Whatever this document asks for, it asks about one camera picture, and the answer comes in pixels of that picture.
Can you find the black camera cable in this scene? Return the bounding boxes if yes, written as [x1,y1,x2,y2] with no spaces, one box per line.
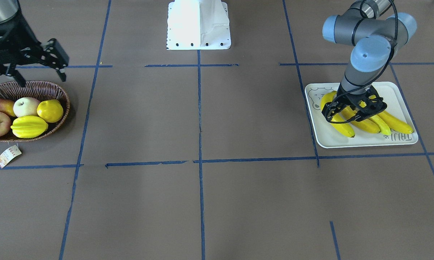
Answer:
[325,0,399,125]

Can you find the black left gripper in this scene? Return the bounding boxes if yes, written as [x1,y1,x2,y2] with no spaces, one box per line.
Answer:
[322,84,370,123]

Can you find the brown wicker basket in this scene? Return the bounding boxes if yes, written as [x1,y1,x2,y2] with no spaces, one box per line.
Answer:
[0,81,71,143]

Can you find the yellow lemon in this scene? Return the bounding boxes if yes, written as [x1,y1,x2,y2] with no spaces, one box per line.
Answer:
[37,99,64,123]

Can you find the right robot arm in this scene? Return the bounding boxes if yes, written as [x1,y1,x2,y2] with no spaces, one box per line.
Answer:
[0,0,69,87]

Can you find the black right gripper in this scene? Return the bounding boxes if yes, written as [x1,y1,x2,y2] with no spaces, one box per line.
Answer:
[0,13,69,88]

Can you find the cream bear tray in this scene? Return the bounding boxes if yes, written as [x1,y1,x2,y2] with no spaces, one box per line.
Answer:
[304,81,419,148]

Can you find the yellow star fruit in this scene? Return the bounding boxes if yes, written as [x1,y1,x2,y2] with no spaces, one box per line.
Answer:
[11,115,48,139]

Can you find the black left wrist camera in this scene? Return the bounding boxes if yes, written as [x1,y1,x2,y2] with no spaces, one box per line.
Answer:
[348,88,388,122]

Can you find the yellow banana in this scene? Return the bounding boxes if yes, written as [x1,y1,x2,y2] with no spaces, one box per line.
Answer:
[377,111,413,134]
[320,91,355,138]
[341,107,381,134]
[366,115,391,135]

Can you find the pale peach fruit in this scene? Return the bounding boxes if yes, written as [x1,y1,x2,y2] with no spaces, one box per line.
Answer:
[13,97,41,117]

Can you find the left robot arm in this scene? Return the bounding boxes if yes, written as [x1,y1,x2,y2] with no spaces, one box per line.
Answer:
[322,0,418,123]

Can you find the white paper price tag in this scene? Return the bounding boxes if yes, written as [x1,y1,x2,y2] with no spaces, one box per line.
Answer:
[0,144,22,169]

